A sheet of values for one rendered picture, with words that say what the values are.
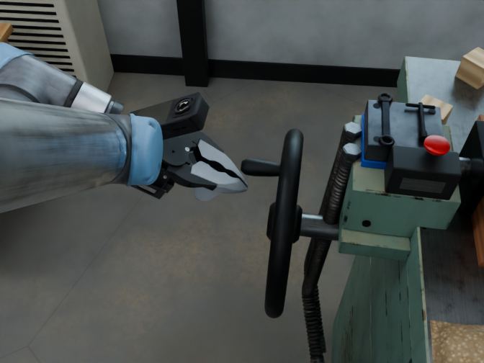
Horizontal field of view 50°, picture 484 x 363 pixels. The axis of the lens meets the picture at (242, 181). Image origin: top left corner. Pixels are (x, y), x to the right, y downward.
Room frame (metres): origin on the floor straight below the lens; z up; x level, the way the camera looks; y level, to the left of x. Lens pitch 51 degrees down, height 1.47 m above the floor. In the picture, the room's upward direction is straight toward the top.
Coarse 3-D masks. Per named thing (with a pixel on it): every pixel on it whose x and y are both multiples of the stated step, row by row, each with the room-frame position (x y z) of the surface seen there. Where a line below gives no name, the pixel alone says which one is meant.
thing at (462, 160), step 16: (480, 128) 0.48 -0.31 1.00; (464, 144) 0.49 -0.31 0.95; (480, 144) 0.45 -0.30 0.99; (464, 160) 0.45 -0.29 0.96; (480, 160) 0.43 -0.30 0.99; (464, 176) 0.45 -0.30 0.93; (480, 176) 0.41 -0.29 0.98; (464, 192) 0.42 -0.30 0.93; (480, 192) 0.40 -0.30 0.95; (464, 208) 0.40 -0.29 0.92
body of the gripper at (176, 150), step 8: (120, 104) 0.49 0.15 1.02; (112, 112) 0.47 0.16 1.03; (120, 112) 0.48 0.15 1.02; (184, 136) 0.48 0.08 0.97; (168, 144) 0.46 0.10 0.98; (176, 144) 0.47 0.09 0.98; (184, 144) 0.47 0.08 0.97; (192, 144) 0.48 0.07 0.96; (168, 152) 0.45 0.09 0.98; (176, 152) 0.45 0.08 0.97; (184, 152) 0.46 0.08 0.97; (168, 160) 0.44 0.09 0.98; (176, 160) 0.44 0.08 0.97; (184, 160) 0.45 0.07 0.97; (160, 176) 0.44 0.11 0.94; (168, 176) 0.44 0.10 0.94; (152, 184) 0.44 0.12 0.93; (160, 184) 0.44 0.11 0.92; (168, 184) 0.44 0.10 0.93; (152, 192) 0.44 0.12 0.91; (160, 192) 0.44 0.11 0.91
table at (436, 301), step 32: (416, 64) 0.73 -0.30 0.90; (448, 64) 0.73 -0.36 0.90; (416, 96) 0.65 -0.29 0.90; (448, 96) 0.65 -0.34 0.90; (480, 96) 0.65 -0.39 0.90; (384, 256) 0.37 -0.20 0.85; (416, 256) 0.35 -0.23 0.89; (448, 256) 0.34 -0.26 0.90; (416, 288) 0.31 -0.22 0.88; (448, 288) 0.30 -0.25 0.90; (480, 288) 0.30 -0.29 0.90; (416, 320) 0.27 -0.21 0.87; (448, 320) 0.26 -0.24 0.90; (480, 320) 0.26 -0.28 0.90; (416, 352) 0.23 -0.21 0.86
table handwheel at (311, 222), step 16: (288, 144) 0.49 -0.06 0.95; (288, 160) 0.46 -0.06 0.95; (288, 176) 0.43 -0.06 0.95; (288, 192) 0.41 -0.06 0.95; (272, 208) 0.46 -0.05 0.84; (288, 208) 0.39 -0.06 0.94; (272, 224) 0.44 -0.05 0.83; (288, 224) 0.37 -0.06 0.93; (304, 224) 0.44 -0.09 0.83; (320, 224) 0.44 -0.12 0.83; (336, 224) 0.44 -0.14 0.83; (272, 240) 0.36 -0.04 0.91; (288, 240) 0.36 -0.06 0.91; (336, 240) 0.43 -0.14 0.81; (272, 256) 0.35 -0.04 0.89; (288, 256) 0.35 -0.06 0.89; (272, 272) 0.33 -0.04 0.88; (288, 272) 0.34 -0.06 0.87; (272, 288) 0.32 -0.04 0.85; (272, 304) 0.31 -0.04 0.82
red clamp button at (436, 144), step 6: (426, 138) 0.43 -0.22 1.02; (432, 138) 0.43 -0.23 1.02; (438, 138) 0.43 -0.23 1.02; (444, 138) 0.43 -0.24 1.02; (426, 144) 0.42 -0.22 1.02; (432, 144) 0.42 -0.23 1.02; (438, 144) 0.42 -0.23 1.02; (444, 144) 0.42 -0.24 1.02; (426, 150) 0.42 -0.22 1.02; (432, 150) 0.41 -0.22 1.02; (438, 150) 0.41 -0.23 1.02; (444, 150) 0.41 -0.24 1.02
